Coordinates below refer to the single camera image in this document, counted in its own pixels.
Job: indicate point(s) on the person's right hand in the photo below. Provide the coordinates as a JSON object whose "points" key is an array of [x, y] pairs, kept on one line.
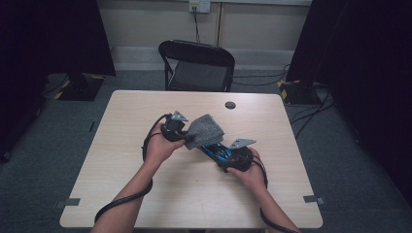
{"points": [[251, 176]]}

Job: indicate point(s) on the dark curtain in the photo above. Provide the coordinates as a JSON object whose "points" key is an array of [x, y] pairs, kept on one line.
{"points": [[362, 64], [48, 39]]}

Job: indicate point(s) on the white wall outlet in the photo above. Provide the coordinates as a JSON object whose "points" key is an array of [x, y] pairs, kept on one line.
{"points": [[199, 6]]}

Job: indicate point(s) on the black folding chair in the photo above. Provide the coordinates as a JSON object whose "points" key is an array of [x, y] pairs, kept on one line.
{"points": [[197, 68]]}

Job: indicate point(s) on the grey tape mark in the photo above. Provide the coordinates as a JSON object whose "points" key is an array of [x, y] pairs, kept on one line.
{"points": [[312, 199], [69, 202]]}

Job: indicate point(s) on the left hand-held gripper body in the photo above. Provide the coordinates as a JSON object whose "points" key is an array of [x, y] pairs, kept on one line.
{"points": [[172, 127]]}

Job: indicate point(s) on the grey terry towel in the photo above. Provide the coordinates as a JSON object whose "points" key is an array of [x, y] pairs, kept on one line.
{"points": [[204, 131]]}

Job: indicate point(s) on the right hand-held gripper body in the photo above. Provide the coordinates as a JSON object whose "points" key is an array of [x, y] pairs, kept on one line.
{"points": [[234, 155]]}

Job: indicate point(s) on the person's left hand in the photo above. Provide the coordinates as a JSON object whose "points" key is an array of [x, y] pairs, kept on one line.
{"points": [[160, 147]]}

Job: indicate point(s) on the black stand base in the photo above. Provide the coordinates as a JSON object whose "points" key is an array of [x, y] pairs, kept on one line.
{"points": [[81, 89], [296, 92]]}

